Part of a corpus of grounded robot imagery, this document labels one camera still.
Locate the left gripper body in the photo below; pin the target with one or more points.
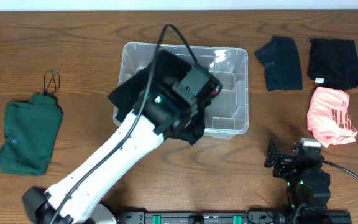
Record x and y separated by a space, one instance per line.
213 86

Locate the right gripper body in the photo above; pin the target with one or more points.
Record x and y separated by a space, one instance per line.
284 168

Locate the pink printed t-shirt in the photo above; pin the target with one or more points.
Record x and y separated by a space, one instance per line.
328 117

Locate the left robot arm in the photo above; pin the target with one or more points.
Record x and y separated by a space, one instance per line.
166 106

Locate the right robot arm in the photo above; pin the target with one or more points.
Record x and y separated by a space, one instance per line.
307 184

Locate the clear plastic storage bin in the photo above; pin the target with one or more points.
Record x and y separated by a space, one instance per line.
228 113

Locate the small black folded garment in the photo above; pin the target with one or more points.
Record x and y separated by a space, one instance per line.
281 62

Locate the black folded garment with tag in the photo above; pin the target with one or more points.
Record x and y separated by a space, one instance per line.
334 63

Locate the dark green folded garment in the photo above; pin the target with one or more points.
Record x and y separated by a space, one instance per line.
30 132

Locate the black mounting rail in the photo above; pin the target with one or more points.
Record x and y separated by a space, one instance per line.
248 217

